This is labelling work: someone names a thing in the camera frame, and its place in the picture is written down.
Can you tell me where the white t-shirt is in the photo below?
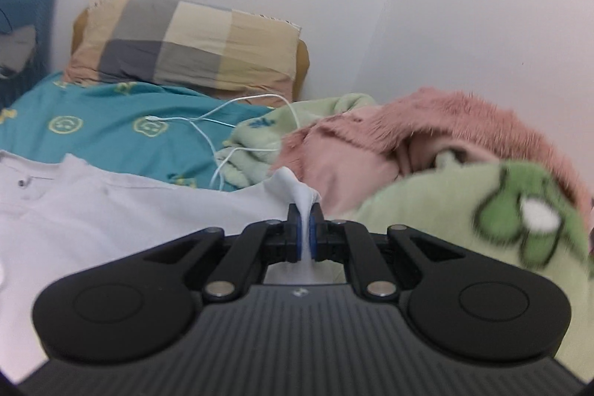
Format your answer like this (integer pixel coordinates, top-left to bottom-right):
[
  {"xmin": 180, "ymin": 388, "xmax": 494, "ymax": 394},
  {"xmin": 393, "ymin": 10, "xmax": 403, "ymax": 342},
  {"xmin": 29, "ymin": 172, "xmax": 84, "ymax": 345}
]
[{"xmin": 0, "ymin": 152, "xmax": 346, "ymax": 385}]

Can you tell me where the white charging cable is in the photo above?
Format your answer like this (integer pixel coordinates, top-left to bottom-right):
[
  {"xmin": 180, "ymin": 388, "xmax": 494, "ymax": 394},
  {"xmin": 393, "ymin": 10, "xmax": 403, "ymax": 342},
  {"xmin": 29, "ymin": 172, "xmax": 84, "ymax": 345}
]
[{"xmin": 146, "ymin": 95, "xmax": 302, "ymax": 190}]

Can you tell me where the plaid pillow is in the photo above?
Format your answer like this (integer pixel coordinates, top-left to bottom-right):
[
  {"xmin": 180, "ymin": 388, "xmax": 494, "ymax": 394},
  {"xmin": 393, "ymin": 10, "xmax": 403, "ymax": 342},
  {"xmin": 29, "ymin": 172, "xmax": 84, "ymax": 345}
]
[{"xmin": 62, "ymin": 0, "xmax": 302, "ymax": 97}]

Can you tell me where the green fleece blanket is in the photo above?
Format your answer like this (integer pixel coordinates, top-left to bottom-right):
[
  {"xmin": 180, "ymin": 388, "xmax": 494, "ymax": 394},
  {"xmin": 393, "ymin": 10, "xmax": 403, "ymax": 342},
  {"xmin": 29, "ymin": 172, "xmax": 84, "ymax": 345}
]
[{"xmin": 223, "ymin": 94, "xmax": 594, "ymax": 383}]

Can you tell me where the brown cushion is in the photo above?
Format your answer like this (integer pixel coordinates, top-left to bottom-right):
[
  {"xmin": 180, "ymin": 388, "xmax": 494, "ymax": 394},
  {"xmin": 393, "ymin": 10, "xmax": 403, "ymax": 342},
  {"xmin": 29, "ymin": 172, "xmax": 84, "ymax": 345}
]
[{"xmin": 69, "ymin": 4, "xmax": 311, "ymax": 102}]

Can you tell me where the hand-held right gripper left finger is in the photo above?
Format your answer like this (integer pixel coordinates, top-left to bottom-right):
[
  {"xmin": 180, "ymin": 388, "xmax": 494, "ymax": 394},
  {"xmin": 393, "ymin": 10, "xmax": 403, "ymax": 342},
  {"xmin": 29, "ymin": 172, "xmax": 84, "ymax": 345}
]
[{"xmin": 141, "ymin": 203, "xmax": 304, "ymax": 304}]

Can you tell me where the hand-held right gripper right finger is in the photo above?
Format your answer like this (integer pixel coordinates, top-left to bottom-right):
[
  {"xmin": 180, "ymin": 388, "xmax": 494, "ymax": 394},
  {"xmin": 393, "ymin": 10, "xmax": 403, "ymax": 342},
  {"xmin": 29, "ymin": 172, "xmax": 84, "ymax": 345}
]
[{"xmin": 309, "ymin": 203, "xmax": 467, "ymax": 301}]

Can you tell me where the pink fluffy blanket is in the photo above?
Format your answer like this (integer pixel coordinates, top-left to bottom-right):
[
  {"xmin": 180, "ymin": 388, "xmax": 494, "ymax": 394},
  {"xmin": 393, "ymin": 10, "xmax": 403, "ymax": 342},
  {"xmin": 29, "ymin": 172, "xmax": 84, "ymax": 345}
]
[{"xmin": 269, "ymin": 87, "xmax": 592, "ymax": 230}]

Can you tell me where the teal printed bed sheet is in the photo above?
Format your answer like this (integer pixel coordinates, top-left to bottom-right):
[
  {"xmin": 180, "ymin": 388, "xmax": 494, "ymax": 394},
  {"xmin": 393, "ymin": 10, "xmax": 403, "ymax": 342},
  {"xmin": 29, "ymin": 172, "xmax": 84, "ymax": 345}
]
[{"xmin": 0, "ymin": 71, "xmax": 279, "ymax": 193}]

